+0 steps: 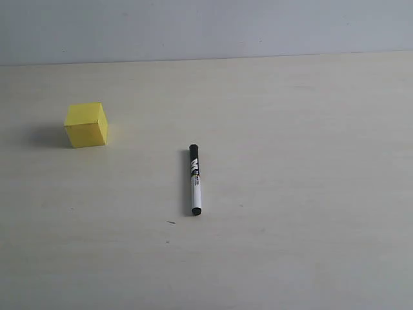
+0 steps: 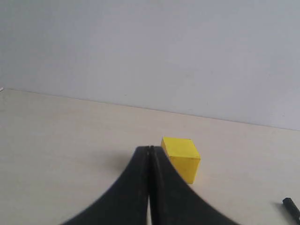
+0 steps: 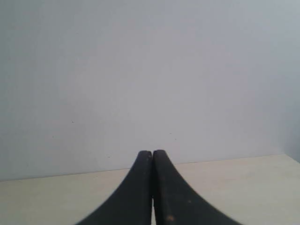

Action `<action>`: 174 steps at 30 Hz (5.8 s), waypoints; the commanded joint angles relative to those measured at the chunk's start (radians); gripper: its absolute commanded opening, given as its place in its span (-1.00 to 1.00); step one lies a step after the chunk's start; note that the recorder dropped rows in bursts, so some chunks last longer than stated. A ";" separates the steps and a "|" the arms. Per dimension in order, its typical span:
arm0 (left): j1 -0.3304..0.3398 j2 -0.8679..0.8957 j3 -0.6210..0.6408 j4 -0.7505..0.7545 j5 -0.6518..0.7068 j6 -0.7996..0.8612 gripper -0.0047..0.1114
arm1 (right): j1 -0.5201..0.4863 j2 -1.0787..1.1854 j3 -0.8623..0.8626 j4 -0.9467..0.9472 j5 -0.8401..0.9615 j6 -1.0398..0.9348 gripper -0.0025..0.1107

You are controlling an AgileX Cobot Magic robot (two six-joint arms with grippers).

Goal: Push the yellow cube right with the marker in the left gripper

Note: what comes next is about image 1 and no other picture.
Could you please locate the black and white marker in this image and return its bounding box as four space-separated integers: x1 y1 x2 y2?
189 144 202 216

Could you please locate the yellow cube block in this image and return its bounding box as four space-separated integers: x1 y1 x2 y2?
64 102 108 148

